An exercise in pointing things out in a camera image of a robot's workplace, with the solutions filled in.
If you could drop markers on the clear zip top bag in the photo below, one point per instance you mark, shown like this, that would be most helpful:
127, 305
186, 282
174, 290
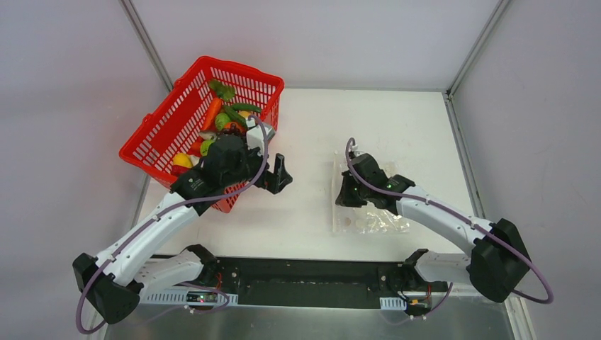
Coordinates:
365, 220

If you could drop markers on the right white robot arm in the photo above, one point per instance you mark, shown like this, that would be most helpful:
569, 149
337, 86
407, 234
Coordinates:
492, 255

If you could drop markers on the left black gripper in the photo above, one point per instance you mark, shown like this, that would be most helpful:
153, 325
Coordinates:
265, 173

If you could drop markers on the long green cucumber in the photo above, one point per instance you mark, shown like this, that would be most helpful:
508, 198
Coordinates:
234, 115

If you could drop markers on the green bean pod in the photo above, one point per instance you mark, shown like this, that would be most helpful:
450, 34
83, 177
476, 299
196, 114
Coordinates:
246, 107

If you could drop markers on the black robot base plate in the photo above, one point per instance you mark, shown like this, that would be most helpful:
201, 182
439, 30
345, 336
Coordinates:
355, 285

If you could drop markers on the dark red grape bunch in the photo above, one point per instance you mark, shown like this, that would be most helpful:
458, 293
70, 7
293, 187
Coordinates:
233, 130

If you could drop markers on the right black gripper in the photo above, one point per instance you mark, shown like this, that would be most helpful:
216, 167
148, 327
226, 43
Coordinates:
350, 188

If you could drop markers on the red plastic basket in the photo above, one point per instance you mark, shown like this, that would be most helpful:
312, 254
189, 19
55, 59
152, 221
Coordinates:
175, 126

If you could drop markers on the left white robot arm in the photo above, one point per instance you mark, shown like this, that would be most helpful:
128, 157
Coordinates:
115, 280

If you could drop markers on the orange carrot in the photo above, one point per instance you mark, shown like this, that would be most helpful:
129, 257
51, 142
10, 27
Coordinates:
211, 112

